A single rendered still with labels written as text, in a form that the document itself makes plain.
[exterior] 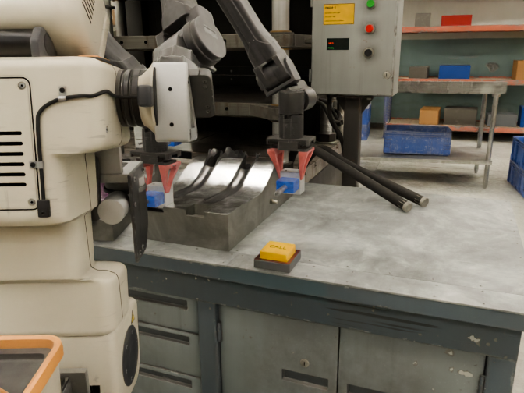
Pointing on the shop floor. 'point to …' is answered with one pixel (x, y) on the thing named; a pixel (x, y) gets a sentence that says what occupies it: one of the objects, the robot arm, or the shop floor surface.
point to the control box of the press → (355, 61)
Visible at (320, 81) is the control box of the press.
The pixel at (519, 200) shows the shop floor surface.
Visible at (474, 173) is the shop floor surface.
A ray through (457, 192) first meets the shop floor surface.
